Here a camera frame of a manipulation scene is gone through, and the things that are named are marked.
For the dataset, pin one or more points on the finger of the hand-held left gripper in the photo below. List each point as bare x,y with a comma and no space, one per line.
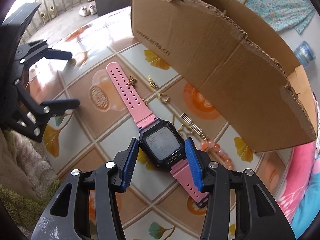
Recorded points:
62,103
60,55

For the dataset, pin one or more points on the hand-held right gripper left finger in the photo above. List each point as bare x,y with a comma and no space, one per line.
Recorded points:
130,165

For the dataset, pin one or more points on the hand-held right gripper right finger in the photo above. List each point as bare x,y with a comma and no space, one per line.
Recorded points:
195,165

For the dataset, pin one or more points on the silver rhinestone clip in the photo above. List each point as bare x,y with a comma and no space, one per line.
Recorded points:
193,126

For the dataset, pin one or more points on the black wristwatch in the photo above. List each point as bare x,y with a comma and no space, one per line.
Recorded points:
143,115

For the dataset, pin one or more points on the gold butterfly charm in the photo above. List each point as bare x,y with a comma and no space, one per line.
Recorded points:
131,80

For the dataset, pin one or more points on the gold hair clip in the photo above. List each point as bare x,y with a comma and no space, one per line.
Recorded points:
152,82

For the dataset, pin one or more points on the brown cardboard box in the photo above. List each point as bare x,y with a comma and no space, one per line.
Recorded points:
200,55

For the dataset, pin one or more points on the beige shoe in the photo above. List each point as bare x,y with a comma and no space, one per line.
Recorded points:
45,16
52,12

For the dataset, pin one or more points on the white shoe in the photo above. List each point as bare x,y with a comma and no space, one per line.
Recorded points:
84,12
92,9

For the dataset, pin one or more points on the beige fluffy blanket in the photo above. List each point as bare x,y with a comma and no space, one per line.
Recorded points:
22,160

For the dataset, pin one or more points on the pink blanket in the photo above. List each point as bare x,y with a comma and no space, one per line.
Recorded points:
297,175

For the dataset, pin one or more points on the green fluffy cloth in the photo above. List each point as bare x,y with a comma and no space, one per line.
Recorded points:
17,205

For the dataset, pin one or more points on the light blue blanket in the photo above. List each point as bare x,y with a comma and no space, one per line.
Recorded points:
307,220

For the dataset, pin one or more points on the floral hanging cloth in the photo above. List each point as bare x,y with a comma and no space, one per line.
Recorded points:
275,2

